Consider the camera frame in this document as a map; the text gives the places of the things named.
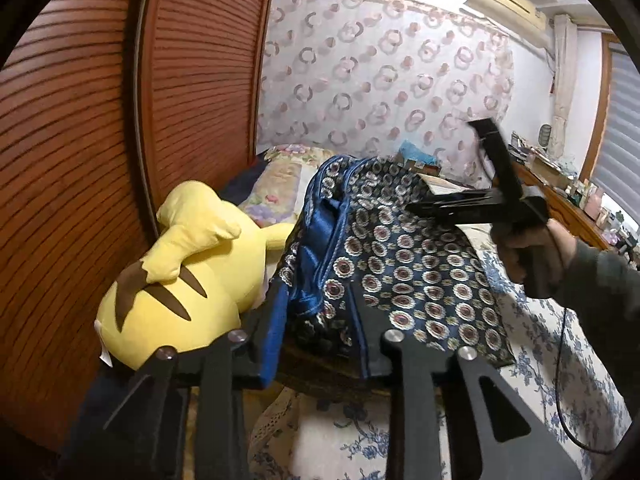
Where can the wooden window frame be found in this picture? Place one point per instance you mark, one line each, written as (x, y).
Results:
(600, 110)

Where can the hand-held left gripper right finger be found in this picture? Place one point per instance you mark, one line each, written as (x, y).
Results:
(372, 345)

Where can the pink bottle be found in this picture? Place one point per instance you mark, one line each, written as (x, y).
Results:
(592, 202)

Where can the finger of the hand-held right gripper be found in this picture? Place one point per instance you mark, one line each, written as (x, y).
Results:
(497, 160)
(470, 210)

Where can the wooden louvered wardrobe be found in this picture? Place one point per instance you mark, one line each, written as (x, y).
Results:
(200, 85)

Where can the navy patterned satin shirt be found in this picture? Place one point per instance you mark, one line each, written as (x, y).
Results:
(400, 260)

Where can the cream tied window curtain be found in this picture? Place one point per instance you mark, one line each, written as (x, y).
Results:
(564, 75)

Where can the yellow plush toy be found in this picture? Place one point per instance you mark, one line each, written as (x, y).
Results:
(200, 260)

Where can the small desk fan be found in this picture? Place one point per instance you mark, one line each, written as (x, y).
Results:
(545, 135)

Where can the cream wall air conditioner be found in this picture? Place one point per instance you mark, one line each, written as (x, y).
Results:
(505, 0)

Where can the person's right forearm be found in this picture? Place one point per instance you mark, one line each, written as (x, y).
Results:
(605, 300)

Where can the person's right hand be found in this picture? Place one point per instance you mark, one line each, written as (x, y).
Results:
(542, 260)

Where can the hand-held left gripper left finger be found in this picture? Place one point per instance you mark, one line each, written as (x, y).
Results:
(277, 320)

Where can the flat cardboard box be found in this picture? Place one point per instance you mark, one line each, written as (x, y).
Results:
(547, 167)

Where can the cardboard box with blue cloth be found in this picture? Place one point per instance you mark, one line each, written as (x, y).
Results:
(417, 156)

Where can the cream floral quilt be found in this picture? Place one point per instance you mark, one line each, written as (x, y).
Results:
(275, 180)

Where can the white blue floral bedspread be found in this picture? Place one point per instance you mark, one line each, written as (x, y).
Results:
(525, 335)

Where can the pile of books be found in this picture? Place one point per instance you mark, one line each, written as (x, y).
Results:
(520, 146)

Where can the wooden sideboard cabinet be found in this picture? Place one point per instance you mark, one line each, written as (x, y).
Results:
(575, 210)

